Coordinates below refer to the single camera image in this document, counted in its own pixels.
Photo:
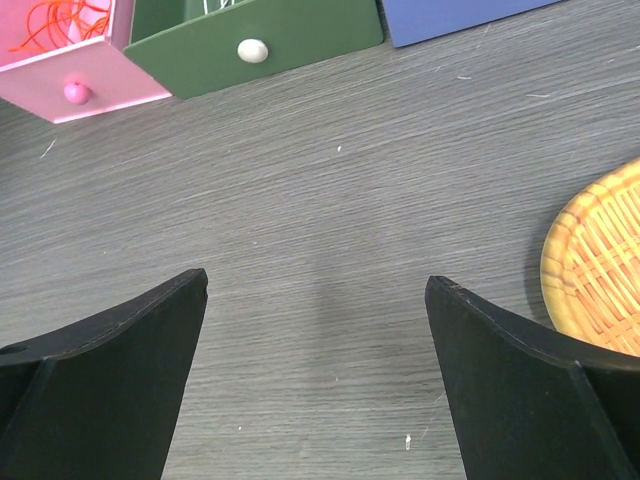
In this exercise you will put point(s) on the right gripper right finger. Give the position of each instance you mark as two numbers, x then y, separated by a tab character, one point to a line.
528	402

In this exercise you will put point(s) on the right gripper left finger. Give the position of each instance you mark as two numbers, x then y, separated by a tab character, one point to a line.
100	398

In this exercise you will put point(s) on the pink plastic box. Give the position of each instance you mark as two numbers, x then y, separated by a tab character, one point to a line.
64	60

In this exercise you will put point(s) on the orange woven mat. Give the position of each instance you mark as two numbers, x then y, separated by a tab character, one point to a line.
589	269

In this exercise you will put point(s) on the green plastic box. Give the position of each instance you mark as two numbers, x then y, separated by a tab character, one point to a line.
195	47

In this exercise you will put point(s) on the blue plastic box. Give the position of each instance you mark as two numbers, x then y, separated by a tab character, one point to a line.
413	21

